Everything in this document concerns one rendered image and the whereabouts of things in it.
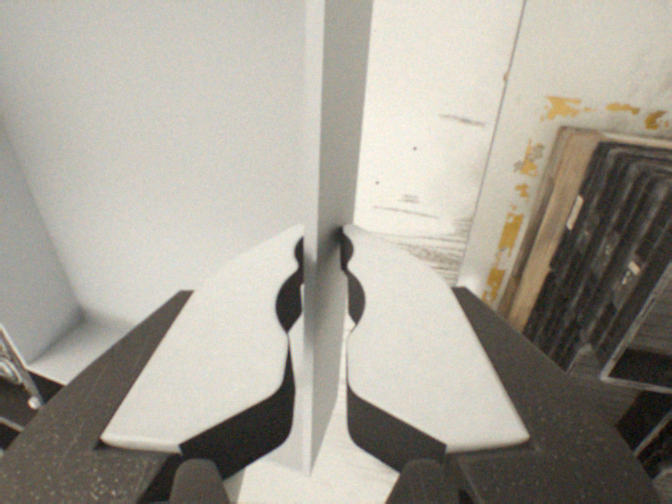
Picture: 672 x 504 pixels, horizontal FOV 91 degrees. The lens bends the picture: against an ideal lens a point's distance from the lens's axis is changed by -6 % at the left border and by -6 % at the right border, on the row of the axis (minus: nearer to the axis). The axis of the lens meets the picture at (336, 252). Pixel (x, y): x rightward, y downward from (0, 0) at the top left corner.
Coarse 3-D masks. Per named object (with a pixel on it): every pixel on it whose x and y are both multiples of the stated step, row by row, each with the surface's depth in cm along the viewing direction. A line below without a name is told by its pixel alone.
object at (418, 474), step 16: (192, 464) 5; (208, 464) 5; (416, 464) 5; (432, 464) 5; (176, 480) 5; (192, 480) 5; (208, 480) 5; (400, 480) 4; (416, 480) 5; (432, 480) 4; (176, 496) 4; (192, 496) 4; (208, 496) 4; (224, 496) 4; (400, 496) 4; (416, 496) 4; (432, 496) 4
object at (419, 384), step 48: (384, 240) 10; (384, 288) 8; (432, 288) 8; (384, 336) 7; (432, 336) 7; (384, 384) 6; (432, 384) 6; (480, 384) 6; (384, 432) 6; (432, 432) 5; (480, 432) 5
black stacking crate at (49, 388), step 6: (36, 378) 61; (42, 378) 63; (48, 378) 64; (42, 384) 63; (48, 384) 64; (54, 384) 66; (60, 384) 67; (42, 390) 63; (48, 390) 65; (54, 390) 66; (48, 396) 65
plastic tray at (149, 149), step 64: (0, 0) 14; (64, 0) 13; (128, 0) 13; (192, 0) 12; (256, 0) 12; (320, 0) 7; (0, 64) 16; (64, 64) 15; (128, 64) 14; (192, 64) 13; (256, 64) 13; (320, 64) 8; (0, 128) 18; (64, 128) 17; (128, 128) 16; (192, 128) 15; (256, 128) 14; (320, 128) 9; (0, 192) 18; (64, 192) 19; (128, 192) 18; (192, 192) 16; (256, 192) 15; (320, 192) 10; (0, 256) 19; (64, 256) 22; (128, 256) 20; (192, 256) 19; (320, 256) 11; (0, 320) 20; (64, 320) 24; (128, 320) 24; (320, 320) 13; (64, 384) 21; (320, 384) 15
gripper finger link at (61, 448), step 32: (160, 320) 7; (128, 352) 7; (96, 384) 6; (128, 384) 6; (64, 416) 5; (96, 416) 5; (32, 448) 5; (64, 448) 5; (96, 448) 5; (0, 480) 5; (32, 480) 5; (64, 480) 5; (96, 480) 5; (128, 480) 5; (160, 480) 5
